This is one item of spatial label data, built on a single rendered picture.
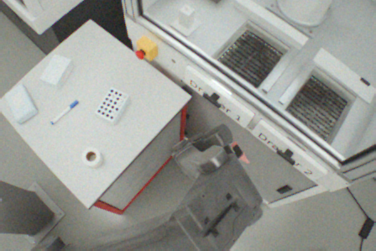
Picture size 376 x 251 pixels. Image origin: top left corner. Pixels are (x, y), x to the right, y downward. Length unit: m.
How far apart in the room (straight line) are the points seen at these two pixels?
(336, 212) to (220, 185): 1.78
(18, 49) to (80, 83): 1.37
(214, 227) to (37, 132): 0.99
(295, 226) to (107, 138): 1.30
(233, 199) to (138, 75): 0.92
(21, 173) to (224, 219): 1.85
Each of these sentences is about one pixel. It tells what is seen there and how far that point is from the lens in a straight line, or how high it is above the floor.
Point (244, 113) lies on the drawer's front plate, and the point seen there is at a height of 0.92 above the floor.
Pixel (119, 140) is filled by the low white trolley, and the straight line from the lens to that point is 1.12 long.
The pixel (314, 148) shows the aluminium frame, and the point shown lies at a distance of 0.96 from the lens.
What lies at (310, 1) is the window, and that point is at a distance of 0.61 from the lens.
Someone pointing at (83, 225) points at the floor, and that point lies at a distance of 1.90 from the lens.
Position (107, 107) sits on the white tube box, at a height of 0.80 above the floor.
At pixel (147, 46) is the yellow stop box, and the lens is 1.12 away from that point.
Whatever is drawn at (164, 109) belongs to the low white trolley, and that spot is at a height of 0.76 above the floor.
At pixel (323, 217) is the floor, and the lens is 2.05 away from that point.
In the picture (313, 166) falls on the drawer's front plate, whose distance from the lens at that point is 1.02.
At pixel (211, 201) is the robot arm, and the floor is 1.48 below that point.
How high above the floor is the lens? 1.82
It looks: 66 degrees down
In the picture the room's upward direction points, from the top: 9 degrees clockwise
